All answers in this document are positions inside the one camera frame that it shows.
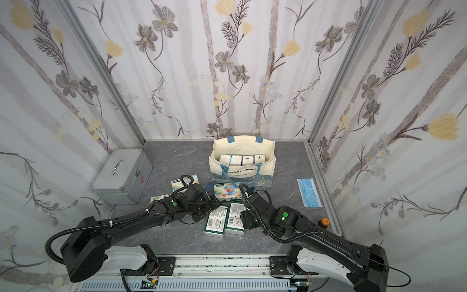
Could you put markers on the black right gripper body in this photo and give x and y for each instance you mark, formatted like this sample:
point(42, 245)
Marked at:
point(246, 199)

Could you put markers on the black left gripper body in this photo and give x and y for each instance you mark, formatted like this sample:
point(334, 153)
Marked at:
point(210, 201)

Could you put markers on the green barcode tissue pack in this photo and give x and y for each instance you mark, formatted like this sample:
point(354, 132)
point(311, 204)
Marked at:
point(234, 224)
point(216, 222)

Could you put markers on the white blue tissue pack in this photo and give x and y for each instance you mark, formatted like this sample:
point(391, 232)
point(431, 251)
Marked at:
point(225, 159)

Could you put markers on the cream canvas tote bag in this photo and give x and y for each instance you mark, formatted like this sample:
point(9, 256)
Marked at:
point(257, 175)

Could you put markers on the purple tissue pack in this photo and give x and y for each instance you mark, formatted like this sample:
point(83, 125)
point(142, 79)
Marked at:
point(247, 160)

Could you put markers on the elephant tissue pack front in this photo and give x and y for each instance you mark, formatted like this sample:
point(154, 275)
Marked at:
point(259, 158)

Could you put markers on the elephant tissue pack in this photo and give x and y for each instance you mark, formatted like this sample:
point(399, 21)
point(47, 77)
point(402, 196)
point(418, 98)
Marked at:
point(158, 198)
point(227, 192)
point(179, 183)
point(259, 158)

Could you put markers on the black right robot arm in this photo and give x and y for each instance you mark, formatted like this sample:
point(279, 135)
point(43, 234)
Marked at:
point(315, 249)

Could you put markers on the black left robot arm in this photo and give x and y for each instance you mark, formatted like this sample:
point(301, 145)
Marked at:
point(82, 249)

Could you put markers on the elephant tissue pack by bag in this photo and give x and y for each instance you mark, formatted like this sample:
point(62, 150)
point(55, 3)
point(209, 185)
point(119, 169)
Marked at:
point(227, 192)

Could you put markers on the blue tissue pack centre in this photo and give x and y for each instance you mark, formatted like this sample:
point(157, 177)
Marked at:
point(209, 187)

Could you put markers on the elephant tissue pack far left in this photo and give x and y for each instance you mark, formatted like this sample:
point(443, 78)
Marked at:
point(179, 183)

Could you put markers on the elephant tissue pack left upright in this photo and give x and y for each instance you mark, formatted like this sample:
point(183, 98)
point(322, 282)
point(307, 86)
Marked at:
point(158, 198)

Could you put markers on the blue face mask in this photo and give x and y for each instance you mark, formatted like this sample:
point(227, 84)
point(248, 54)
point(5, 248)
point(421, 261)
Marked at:
point(309, 193)

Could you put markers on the grey metal box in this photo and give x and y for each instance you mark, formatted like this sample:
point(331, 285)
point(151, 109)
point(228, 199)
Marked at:
point(123, 177)

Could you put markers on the aluminium mounting rail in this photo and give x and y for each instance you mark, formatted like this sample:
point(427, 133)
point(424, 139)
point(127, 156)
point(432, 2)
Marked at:
point(192, 266)

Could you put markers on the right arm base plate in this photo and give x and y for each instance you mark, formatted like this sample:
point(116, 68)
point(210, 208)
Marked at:
point(278, 266)

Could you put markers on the white slotted cable duct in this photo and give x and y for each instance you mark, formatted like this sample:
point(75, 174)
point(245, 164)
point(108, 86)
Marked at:
point(211, 285)

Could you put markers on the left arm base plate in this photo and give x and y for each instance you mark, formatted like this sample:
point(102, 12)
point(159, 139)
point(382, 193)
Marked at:
point(154, 266)

